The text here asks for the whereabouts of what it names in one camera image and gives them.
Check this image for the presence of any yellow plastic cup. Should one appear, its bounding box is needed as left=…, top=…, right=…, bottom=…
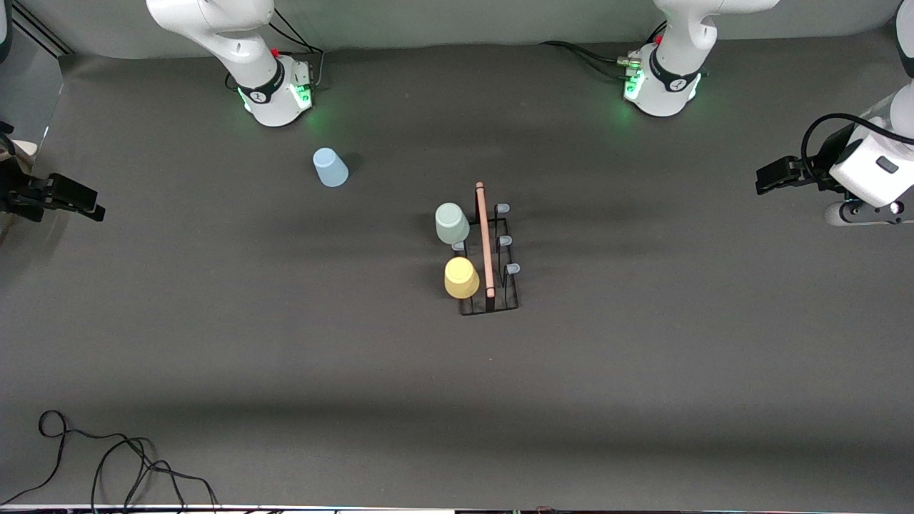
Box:
left=444, top=256, right=481, bottom=299

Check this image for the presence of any black wire cup holder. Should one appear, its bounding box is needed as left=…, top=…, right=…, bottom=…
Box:
left=453, top=181, right=522, bottom=316

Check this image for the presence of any black left arm base cable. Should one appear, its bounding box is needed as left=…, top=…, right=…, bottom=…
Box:
left=539, top=41, right=636, bottom=79

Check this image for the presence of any black metal rail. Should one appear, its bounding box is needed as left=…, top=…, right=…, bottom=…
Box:
left=11, top=4, right=76, bottom=58

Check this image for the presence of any black left arm wrist cable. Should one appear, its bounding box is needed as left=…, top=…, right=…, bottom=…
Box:
left=798, top=113, right=914, bottom=188

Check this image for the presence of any light blue plastic cup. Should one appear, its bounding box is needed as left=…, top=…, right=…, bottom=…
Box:
left=313, top=148, right=350, bottom=188

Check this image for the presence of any pale green plastic cup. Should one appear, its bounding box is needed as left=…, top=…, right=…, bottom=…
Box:
left=436, top=203, right=471, bottom=246

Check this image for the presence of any dark grey table mat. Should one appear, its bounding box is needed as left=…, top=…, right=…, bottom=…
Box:
left=0, top=25, right=914, bottom=509

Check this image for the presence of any loose thin black cable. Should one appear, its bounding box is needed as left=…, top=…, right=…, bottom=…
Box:
left=0, top=410, right=219, bottom=509

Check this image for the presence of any black arm base cable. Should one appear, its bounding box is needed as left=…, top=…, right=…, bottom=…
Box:
left=268, top=7, right=326, bottom=90
left=539, top=41, right=636, bottom=79

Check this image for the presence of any black right arm base cable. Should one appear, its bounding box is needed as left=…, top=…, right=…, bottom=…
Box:
left=268, top=7, right=326, bottom=90

